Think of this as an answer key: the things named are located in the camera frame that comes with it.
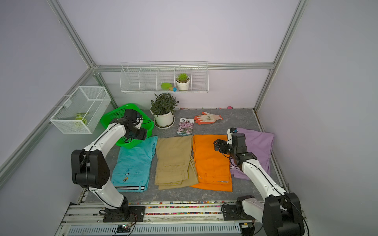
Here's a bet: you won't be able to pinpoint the green plastic basket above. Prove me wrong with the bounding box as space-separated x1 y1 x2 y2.
100 103 155 149

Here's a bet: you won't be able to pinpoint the orange pants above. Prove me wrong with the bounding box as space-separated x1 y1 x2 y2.
193 135 233 192

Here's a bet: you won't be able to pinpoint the teal pants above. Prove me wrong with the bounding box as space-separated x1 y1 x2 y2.
111 136 158 193

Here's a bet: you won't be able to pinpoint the khaki pants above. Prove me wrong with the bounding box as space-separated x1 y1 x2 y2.
155 136 199 190

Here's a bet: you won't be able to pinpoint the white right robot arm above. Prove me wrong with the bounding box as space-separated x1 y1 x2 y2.
214 128 309 236

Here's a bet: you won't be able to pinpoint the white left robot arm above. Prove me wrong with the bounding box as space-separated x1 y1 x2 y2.
71 109 147 217

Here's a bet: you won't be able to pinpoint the purple folded garment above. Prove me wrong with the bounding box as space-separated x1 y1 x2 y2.
236 128 275 175

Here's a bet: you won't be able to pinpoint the green item in side basket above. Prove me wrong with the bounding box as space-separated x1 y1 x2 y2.
74 113 88 127

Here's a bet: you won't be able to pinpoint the large potted green plant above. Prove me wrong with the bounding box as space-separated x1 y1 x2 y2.
150 93 179 128

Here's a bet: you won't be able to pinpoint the red and white work glove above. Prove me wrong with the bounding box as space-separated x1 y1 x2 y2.
194 112 223 125

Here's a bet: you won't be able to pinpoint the green toy on shelf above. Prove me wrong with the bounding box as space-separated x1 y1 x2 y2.
161 83 177 91

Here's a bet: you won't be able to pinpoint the flower seed packet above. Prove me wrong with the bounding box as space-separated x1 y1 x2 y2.
177 118 195 136

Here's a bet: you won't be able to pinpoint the small potted succulent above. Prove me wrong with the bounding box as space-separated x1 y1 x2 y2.
176 73 191 91

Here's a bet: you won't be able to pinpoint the white wire side basket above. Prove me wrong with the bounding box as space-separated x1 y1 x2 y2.
50 86 111 134

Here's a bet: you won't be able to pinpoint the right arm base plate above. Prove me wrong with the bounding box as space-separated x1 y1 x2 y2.
220 203 254 221

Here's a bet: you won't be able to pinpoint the white wire wall shelf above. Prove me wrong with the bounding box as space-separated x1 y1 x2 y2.
120 61 209 93

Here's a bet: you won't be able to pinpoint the aluminium front rail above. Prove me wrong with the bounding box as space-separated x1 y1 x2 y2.
54 200 308 236

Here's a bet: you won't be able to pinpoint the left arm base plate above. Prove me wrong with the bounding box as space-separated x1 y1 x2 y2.
100 206 146 223

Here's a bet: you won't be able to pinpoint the aluminium corner frame post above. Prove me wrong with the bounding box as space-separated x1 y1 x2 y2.
254 0 309 113

